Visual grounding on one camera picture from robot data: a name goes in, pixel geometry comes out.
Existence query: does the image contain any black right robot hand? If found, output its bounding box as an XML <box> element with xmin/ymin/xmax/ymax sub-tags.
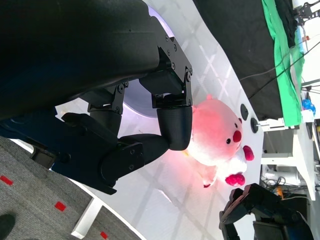
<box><xmin>218</xmin><ymin>183</ymin><xmax>315</xmax><ymax>240</ymax></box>

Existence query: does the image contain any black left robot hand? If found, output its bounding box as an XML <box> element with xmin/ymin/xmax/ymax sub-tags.
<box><xmin>0</xmin><ymin>0</ymin><xmax>194</xmax><ymax>196</ymax></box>

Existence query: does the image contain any pink plush doll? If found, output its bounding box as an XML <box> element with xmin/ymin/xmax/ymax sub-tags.
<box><xmin>183</xmin><ymin>94</ymin><xmax>255</xmax><ymax>188</ymax></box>

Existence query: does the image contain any lavender round plate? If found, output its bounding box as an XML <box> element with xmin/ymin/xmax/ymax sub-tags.
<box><xmin>123</xmin><ymin>4</ymin><xmax>176</xmax><ymax>120</ymax></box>

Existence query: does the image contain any small blue object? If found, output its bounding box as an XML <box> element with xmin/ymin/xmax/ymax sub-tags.
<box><xmin>301</xmin><ymin>98</ymin><xmax>316</xmax><ymax>113</ymax></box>

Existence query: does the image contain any green cloth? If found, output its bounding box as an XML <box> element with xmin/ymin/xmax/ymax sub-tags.
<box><xmin>261</xmin><ymin>0</ymin><xmax>305</xmax><ymax>126</ymax></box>

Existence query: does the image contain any white table leg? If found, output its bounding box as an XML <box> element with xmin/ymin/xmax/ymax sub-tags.
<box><xmin>70</xmin><ymin>197</ymin><xmax>103</xmax><ymax>238</ymax></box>

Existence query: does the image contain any black backdrop cloth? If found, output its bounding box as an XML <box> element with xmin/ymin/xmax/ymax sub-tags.
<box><xmin>193</xmin><ymin>0</ymin><xmax>298</xmax><ymax>121</ymax></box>

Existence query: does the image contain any black shoe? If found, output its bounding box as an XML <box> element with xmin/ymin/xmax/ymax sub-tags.
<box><xmin>0</xmin><ymin>213</ymin><xmax>17</xmax><ymax>240</ymax></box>

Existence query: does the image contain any black garment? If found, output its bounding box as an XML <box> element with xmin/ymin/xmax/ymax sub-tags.
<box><xmin>274</xmin><ymin>0</ymin><xmax>299</xmax><ymax>49</ymax></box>

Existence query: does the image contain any white desk frame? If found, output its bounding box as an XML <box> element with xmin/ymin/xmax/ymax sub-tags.
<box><xmin>259</xmin><ymin>119</ymin><xmax>320</xmax><ymax>201</ymax></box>

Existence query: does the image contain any thin grey cable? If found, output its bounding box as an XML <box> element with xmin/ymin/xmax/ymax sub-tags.
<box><xmin>239</xmin><ymin>37</ymin><xmax>320</xmax><ymax>81</ymax></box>

